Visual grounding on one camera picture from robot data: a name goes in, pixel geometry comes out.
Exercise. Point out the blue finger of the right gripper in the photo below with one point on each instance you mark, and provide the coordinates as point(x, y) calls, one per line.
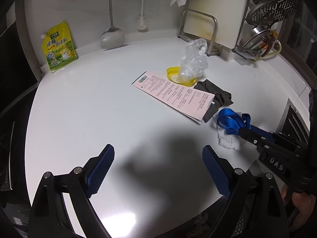
point(260, 132)
point(255, 137)

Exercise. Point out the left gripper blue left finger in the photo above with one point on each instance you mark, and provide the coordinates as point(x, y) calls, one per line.
point(82, 183)

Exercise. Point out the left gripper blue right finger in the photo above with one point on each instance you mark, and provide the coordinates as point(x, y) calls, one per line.
point(231, 183)

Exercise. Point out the white tissue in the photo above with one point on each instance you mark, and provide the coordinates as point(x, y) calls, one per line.
point(228, 125)

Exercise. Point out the dark grey cloth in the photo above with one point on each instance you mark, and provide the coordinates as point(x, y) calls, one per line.
point(221, 98)

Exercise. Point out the pink paper receipt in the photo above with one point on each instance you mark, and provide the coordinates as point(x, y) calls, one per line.
point(189, 101)

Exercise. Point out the clear plastic bag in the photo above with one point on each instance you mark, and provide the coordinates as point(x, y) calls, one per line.
point(193, 63)

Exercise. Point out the yellow plastic lid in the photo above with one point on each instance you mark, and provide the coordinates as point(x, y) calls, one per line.
point(173, 75)

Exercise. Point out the person's right hand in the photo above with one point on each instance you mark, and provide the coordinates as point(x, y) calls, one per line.
point(303, 202)

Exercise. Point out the steel lid rack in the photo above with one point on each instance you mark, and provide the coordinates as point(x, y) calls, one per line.
point(255, 56)

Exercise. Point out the steel cutting board rack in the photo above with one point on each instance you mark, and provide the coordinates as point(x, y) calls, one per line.
point(213, 48)

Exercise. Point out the steel steamer tray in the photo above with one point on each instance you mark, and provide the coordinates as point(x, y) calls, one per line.
point(268, 12)

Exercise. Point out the white cutting board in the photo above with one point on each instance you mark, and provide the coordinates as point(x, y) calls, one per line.
point(229, 14)

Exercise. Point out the yellow green seasoning pouch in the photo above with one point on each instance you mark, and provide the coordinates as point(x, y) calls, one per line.
point(57, 46)

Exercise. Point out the grey spatula ladle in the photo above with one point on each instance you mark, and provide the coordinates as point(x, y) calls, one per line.
point(113, 37)

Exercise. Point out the blue white bottle brush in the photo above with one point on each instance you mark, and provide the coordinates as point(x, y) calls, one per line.
point(141, 21)

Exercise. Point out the glass lid brown handle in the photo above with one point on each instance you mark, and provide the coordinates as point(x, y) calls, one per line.
point(258, 39)

